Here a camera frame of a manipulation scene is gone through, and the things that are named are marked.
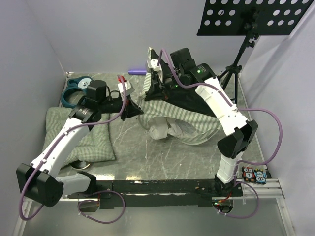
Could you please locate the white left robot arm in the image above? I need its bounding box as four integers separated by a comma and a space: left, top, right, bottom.
16, 76, 143, 207

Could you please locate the round metal lid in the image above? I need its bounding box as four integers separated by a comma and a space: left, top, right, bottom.
69, 160, 91, 170

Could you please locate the teal double pet bowl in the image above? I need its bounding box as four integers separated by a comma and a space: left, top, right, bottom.
61, 76, 93, 108

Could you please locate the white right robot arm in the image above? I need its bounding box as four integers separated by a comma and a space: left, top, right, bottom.
142, 48, 258, 196

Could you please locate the purple toy microphone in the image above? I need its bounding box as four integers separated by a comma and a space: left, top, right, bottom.
128, 69, 147, 75

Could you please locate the black music stand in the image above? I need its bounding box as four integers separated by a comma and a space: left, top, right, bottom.
196, 0, 313, 104

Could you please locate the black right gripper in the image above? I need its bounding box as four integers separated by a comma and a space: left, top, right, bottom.
144, 70, 184, 102

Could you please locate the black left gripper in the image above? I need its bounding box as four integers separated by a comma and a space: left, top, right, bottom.
99, 92, 143, 121

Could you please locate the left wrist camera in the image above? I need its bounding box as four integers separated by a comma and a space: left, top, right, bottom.
118, 75, 135, 96

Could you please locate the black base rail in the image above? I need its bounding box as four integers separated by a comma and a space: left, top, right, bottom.
67, 179, 243, 209

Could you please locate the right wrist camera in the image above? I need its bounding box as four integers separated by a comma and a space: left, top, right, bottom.
146, 59, 162, 73

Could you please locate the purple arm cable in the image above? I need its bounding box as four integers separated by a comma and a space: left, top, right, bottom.
157, 49, 283, 219
19, 75, 127, 224

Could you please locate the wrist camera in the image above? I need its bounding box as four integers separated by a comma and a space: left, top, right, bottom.
146, 59, 162, 73
118, 75, 135, 96

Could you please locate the green striped pet tent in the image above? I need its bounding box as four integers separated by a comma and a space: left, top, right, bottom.
138, 48, 221, 145

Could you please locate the green checkered pet cushion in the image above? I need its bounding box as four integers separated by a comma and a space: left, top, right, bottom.
43, 107, 115, 166

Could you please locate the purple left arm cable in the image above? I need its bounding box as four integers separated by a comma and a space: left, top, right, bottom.
19, 75, 127, 224

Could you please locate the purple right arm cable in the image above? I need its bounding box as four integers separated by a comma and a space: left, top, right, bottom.
157, 49, 283, 219

